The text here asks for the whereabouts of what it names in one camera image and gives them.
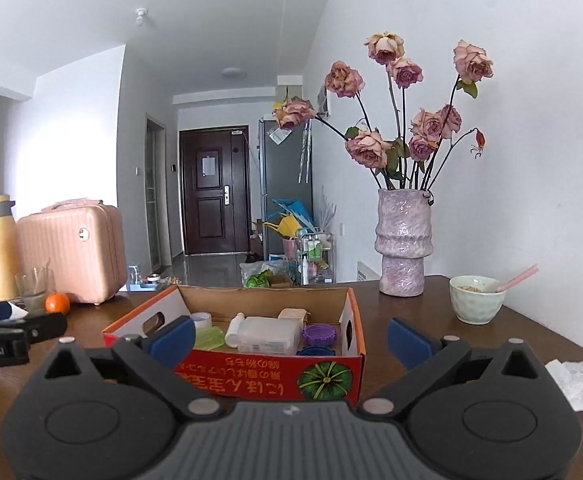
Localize translucent plastic container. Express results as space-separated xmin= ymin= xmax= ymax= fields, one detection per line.
xmin=237 ymin=316 xmax=301 ymax=356

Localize beige small block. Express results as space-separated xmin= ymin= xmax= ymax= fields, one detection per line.
xmin=278 ymin=308 xmax=311 ymax=327

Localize blue tissue pack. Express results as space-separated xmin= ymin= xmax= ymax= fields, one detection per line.
xmin=8 ymin=302 xmax=28 ymax=321

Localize orange fruit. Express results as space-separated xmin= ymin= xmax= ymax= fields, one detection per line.
xmin=44 ymin=292 xmax=70 ymax=315

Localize clear drinking glass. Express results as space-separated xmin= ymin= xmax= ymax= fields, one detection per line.
xmin=15 ymin=264 xmax=54 ymax=313

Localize clear tape roll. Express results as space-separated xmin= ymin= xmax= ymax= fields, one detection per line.
xmin=191 ymin=312 xmax=214 ymax=330

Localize pale green bowl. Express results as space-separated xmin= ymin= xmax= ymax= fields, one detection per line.
xmin=449 ymin=275 xmax=506 ymax=325

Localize red cardboard box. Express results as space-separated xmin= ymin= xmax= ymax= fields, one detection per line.
xmin=103 ymin=286 xmax=366 ymax=404

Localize pink mini suitcase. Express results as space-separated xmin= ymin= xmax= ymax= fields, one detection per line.
xmin=16 ymin=198 xmax=128 ymax=304

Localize purple round lid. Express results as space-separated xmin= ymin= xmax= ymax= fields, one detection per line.
xmin=301 ymin=323 xmax=338 ymax=347

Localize pink spoon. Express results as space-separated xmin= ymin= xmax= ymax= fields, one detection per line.
xmin=492 ymin=264 xmax=539 ymax=294

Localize purple textured vase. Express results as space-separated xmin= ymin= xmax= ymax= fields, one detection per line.
xmin=375 ymin=188 xmax=433 ymax=298

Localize white crumpled tissue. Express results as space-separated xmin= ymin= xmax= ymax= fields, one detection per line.
xmin=545 ymin=360 xmax=583 ymax=412

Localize yellow blue bags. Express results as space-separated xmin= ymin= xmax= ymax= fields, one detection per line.
xmin=264 ymin=198 xmax=316 ymax=238

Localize dark brown door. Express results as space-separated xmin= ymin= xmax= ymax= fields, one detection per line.
xmin=179 ymin=126 xmax=250 ymax=256

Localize dried pink roses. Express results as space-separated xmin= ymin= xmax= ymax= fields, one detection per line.
xmin=272 ymin=32 xmax=493 ymax=203

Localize grey refrigerator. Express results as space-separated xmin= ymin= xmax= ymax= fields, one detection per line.
xmin=257 ymin=118 xmax=315 ymax=261

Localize small wire rack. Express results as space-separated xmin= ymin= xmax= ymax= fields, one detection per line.
xmin=296 ymin=228 xmax=336 ymax=286

